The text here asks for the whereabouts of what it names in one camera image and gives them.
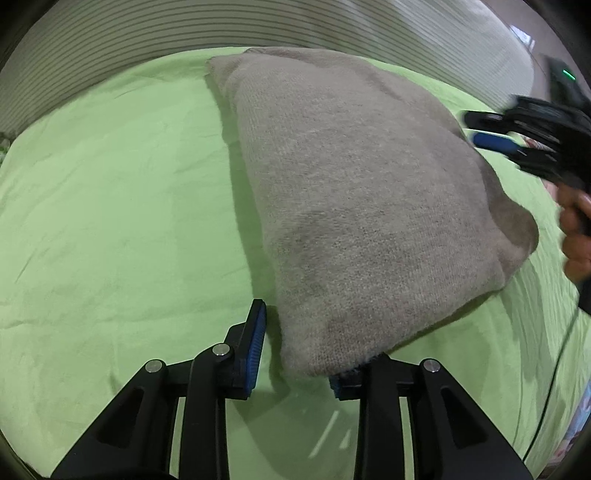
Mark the white ribbed headboard cover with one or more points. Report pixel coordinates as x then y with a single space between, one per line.
138 37

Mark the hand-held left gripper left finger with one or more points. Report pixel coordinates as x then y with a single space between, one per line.
253 346

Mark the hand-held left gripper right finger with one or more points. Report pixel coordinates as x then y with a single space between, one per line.
348 385

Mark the light green bed sheet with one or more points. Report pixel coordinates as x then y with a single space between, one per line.
115 221

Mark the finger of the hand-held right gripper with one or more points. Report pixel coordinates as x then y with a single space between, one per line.
482 120
491 141

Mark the pink printed cloth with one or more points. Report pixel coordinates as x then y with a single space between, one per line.
575 429

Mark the beige knit sweater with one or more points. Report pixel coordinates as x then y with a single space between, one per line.
360 198

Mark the person's right hand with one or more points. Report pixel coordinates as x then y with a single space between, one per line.
577 230

